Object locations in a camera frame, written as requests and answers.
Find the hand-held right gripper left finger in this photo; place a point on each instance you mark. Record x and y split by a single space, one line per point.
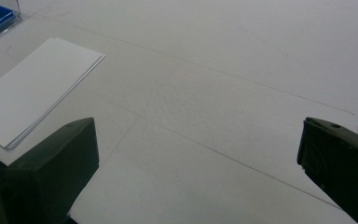
52 165

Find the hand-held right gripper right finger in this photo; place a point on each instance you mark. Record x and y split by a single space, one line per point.
341 165

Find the stack of white paper sheets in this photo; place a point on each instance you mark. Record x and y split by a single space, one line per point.
34 90

